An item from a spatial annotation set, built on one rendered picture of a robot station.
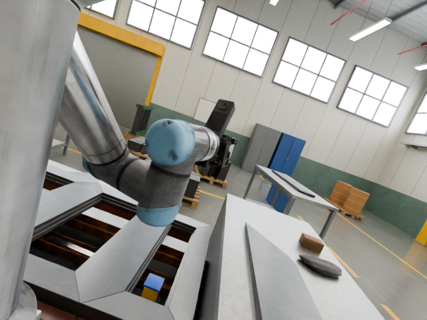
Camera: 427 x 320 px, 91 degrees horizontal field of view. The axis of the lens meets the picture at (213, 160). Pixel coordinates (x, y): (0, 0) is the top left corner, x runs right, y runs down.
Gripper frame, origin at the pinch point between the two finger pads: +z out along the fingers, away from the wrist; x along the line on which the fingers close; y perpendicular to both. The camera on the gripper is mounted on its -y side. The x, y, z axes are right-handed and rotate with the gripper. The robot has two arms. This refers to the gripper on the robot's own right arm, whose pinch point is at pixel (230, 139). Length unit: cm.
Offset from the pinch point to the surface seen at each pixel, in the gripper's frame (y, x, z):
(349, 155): -31, 235, 1034
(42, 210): 49, -76, -4
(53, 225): 53, -69, -4
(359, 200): 114, 245, 743
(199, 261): 58, -9, 23
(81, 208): 52, -74, 13
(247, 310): 43.5, 17.8, -8.3
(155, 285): 55, -14, -3
